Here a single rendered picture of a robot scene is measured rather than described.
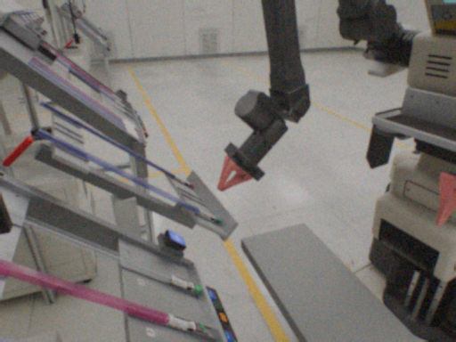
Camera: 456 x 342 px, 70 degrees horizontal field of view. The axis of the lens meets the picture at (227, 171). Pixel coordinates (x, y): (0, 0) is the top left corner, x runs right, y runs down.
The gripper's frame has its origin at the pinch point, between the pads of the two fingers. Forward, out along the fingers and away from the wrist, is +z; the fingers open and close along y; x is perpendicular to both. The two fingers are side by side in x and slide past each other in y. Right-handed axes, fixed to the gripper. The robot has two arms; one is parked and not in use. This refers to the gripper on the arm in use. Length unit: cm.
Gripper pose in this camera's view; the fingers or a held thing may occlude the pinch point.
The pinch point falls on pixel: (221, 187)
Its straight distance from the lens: 74.7
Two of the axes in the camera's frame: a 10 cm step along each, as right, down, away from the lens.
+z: -6.4, 7.5, 1.4
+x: 6.8, 4.8, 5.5
